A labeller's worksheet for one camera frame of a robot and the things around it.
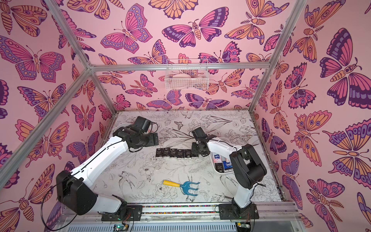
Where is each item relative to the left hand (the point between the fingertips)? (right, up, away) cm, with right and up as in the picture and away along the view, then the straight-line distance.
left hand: (153, 140), depth 82 cm
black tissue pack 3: (+14, -10, +12) cm, 21 cm away
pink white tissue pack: (+38, -13, +7) cm, 40 cm away
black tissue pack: (+5, -9, +12) cm, 16 cm away
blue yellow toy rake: (+18, -27, +1) cm, 32 cm away
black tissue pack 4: (+20, -10, +12) cm, 25 cm away
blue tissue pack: (+43, -16, +5) cm, 46 cm away
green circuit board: (-14, -42, -12) cm, 46 cm away
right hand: (+23, -8, +11) cm, 26 cm away
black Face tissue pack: (+1, -9, +12) cm, 15 cm away
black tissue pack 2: (+10, -10, +12) cm, 18 cm away
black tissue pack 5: (+24, -10, +12) cm, 29 cm away
